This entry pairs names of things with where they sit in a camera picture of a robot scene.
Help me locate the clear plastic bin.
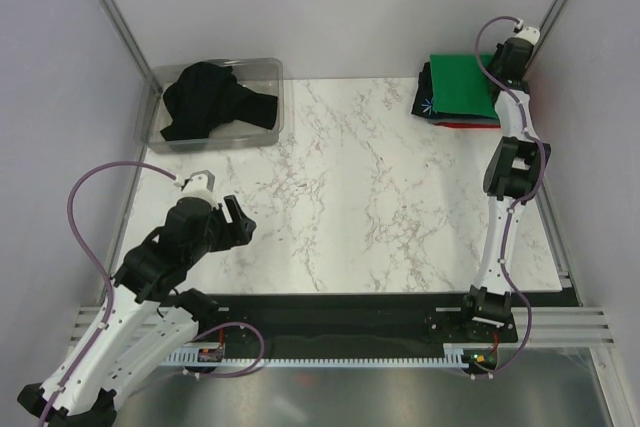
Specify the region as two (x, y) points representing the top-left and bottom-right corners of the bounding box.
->
(135, 58), (284, 154)

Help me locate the white slotted cable duct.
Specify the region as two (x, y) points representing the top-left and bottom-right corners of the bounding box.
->
(160, 344), (498, 369)

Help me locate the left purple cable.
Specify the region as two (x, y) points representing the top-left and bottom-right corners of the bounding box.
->
(37, 161), (266, 427)

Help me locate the folded black t shirt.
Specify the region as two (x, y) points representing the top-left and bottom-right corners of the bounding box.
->
(411, 62), (435, 122)

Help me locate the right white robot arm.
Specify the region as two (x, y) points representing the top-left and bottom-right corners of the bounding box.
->
(176, 79), (559, 296)

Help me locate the folded red t shirt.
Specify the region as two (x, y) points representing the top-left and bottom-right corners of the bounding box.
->
(431, 120), (501, 129)

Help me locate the crumpled black t shirt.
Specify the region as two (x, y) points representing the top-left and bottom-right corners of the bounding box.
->
(161, 62), (278, 141)

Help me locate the aluminium frame post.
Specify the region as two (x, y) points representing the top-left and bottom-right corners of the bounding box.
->
(514, 0), (601, 81)
(98, 0), (152, 78)

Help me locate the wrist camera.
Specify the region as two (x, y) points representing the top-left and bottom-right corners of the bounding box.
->
(173, 170), (218, 208)
(512, 19), (541, 46)

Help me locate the green t shirt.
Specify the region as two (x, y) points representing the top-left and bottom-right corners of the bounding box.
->
(430, 54), (499, 122)

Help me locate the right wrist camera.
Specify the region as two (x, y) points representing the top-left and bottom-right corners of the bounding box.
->
(512, 19), (541, 46)

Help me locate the left aluminium frame post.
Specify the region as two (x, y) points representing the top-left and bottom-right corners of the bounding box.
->
(98, 0), (152, 78)

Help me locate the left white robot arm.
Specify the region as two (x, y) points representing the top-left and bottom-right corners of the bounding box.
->
(18, 36), (548, 426)

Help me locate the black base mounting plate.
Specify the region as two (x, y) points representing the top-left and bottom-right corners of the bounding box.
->
(189, 291), (584, 361)

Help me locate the right aluminium frame post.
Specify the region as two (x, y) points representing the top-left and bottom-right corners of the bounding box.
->
(514, 0), (601, 81)

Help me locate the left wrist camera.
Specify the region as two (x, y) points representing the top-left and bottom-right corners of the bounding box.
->
(173, 170), (218, 208)

